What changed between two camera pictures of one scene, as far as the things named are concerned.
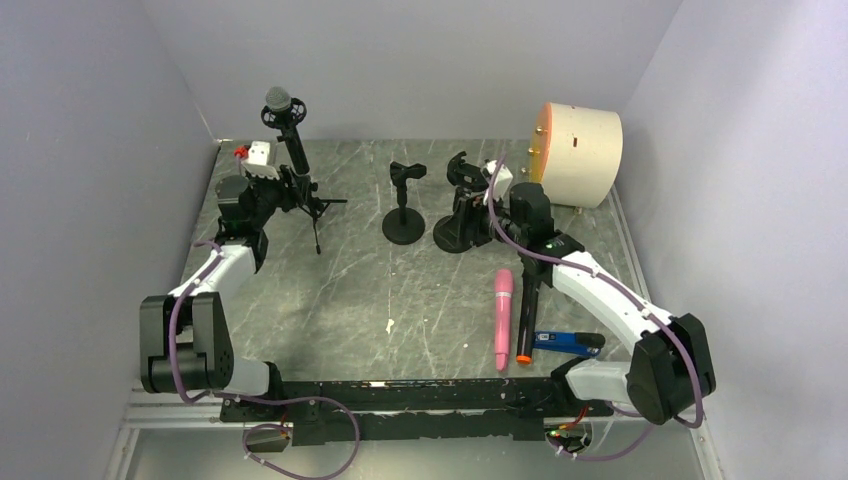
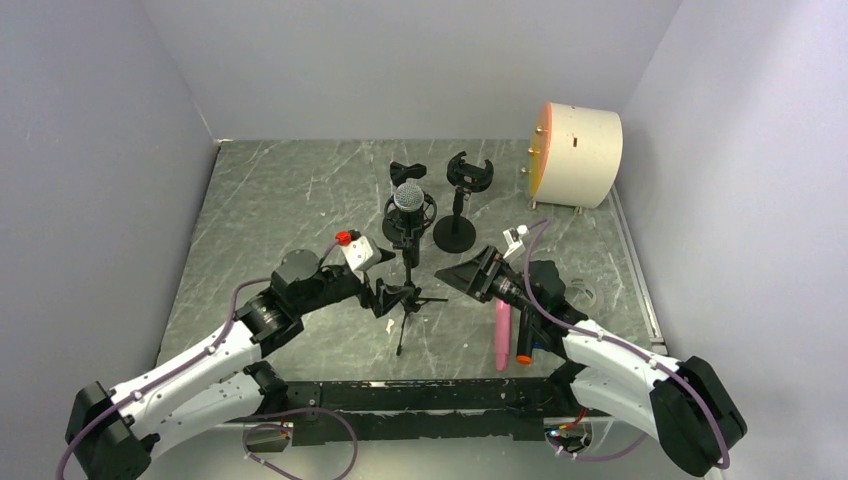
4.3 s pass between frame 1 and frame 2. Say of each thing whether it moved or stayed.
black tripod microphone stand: moved
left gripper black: moved
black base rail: stayed
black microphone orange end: stayed
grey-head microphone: moved
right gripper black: moved
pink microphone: stayed
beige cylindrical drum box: stayed
